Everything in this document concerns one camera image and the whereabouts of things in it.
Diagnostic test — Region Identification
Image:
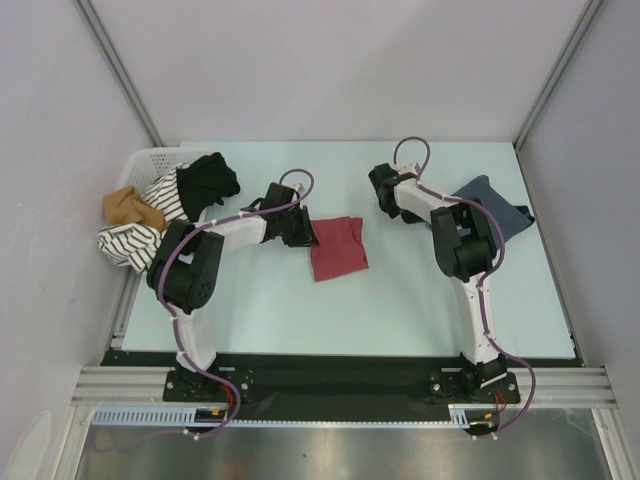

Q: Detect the red tank top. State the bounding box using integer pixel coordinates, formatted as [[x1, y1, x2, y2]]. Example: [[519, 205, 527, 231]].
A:
[[310, 217, 369, 282]]

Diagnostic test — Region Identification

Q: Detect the blue grey tank top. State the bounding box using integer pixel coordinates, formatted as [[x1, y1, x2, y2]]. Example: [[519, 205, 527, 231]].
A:
[[452, 175, 535, 242]]

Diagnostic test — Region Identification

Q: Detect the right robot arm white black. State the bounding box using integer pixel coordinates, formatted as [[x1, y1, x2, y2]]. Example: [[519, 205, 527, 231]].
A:
[[368, 163, 507, 401]]

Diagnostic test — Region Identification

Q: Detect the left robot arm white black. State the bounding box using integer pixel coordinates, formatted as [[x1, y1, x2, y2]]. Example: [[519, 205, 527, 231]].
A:
[[146, 182, 318, 404]]

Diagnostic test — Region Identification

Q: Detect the striped white black tank top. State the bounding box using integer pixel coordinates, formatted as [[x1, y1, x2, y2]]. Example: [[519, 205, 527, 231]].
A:
[[96, 167, 191, 274]]

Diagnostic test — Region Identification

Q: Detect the mustard tank top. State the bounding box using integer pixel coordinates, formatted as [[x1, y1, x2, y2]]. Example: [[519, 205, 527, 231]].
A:
[[103, 186, 168, 231]]

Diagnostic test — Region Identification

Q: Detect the white plastic laundry basket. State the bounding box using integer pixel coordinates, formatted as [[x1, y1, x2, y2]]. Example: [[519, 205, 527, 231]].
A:
[[121, 147, 212, 224]]

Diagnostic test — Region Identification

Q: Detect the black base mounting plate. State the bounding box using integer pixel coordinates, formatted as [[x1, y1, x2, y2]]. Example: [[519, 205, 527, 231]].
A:
[[101, 350, 581, 419]]

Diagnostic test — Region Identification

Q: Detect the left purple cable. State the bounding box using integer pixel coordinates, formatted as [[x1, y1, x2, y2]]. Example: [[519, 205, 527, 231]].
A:
[[92, 169, 316, 454]]

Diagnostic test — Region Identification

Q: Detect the purple cable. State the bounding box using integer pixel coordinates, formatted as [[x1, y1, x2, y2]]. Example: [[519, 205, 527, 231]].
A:
[[393, 137, 539, 441], [92, 169, 316, 454]]

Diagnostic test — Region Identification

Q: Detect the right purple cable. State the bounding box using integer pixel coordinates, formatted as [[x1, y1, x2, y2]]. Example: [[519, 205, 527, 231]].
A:
[[393, 137, 539, 441]]

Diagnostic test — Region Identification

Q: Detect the slotted cable duct rail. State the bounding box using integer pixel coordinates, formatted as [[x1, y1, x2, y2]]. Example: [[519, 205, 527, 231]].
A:
[[91, 405, 497, 431]]

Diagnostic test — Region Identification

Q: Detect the right aluminium corner post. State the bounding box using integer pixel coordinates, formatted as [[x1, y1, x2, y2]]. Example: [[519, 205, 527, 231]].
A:
[[513, 0, 608, 153]]

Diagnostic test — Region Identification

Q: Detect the aluminium corner post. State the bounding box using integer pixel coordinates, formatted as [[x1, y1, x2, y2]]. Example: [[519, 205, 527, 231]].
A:
[[513, 0, 608, 153], [72, 0, 164, 147]]

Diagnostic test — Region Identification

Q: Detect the aluminium extrusion base frame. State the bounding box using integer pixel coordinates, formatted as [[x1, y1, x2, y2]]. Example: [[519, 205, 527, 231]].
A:
[[69, 279, 621, 441]]

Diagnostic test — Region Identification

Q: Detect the left aluminium corner post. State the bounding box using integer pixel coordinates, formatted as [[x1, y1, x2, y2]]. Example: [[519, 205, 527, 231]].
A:
[[72, 0, 164, 147]]

